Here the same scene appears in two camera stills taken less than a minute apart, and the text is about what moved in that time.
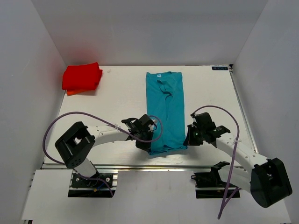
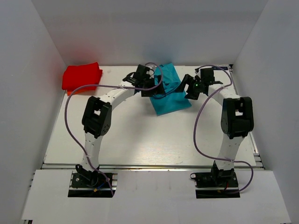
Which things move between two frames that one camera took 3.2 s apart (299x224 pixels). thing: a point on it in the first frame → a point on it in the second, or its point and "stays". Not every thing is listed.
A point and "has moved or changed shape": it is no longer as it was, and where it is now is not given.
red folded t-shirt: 81,77 stays
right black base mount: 209,185 stays
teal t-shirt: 165,99 has moved or changed shape
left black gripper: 145,146 → 159,90
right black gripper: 190,140 → 189,80
